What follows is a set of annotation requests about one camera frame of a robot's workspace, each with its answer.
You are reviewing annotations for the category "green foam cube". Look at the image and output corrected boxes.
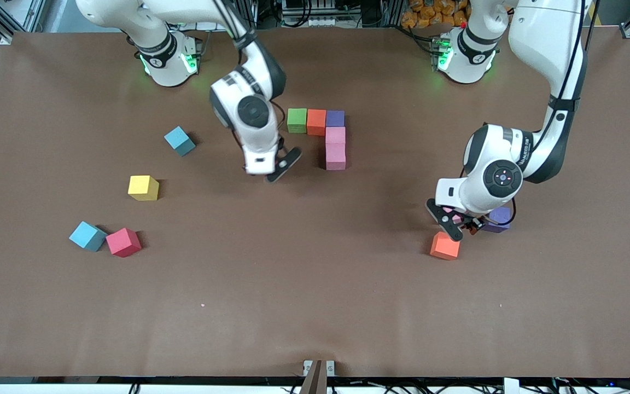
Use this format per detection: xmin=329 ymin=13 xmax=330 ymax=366
xmin=287 ymin=108 xmax=308 ymax=134

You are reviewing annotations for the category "orange foam cube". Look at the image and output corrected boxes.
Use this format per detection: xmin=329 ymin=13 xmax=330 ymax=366
xmin=430 ymin=231 xmax=462 ymax=261
xmin=306 ymin=109 xmax=328 ymax=136

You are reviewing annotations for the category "yellow foam cube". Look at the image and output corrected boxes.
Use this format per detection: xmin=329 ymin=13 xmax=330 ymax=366
xmin=127 ymin=175 xmax=160 ymax=202

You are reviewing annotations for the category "blue foam cube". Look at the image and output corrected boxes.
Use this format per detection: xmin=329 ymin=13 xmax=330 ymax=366
xmin=68 ymin=221 xmax=108 ymax=253
xmin=164 ymin=125 xmax=197 ymax=158

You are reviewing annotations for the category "brown table cover sheet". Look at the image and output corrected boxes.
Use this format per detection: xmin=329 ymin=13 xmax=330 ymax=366
xmin=0 ymin=27 xmax=630 ymax=379

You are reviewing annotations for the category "red foam cube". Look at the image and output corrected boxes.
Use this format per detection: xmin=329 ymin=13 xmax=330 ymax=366
xmin=106 ymin=227 xmax=143 ymax=258

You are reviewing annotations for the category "bag of orange snacks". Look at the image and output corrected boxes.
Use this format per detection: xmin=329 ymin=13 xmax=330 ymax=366
xmin=402 ymin=0 xmax=471 ymax=29

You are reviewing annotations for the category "grey metal bracket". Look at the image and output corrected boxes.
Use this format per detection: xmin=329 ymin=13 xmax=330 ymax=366
xmin=302 ymin=359 xmax=336 ymax=394

